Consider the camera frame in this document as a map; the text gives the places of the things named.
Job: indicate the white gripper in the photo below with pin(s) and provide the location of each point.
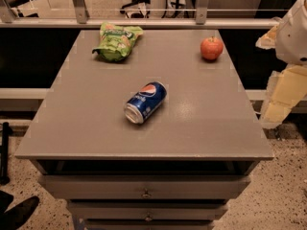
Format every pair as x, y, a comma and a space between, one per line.
293, 37

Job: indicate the blue pepsi can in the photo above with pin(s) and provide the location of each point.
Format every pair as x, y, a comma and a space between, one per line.
145, 102

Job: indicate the red apple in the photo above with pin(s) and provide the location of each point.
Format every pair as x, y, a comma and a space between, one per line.
211, 48

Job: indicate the grey drawer cabinet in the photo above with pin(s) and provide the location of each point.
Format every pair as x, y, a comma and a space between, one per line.
193, 154

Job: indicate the black office chair base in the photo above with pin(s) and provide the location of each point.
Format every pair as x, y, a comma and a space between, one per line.
136, 9

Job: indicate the green chip bag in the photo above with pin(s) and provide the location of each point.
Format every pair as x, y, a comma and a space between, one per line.
116, 42

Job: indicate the top drawer knob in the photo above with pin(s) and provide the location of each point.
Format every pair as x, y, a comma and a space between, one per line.
146, 195

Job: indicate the drawer knob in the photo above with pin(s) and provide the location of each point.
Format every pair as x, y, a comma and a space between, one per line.
146, 195
148, 217

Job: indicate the black pole stand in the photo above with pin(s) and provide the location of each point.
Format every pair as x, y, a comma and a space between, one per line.
4, 153

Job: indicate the metal railing frame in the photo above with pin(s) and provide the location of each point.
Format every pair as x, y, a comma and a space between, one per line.
153, 14

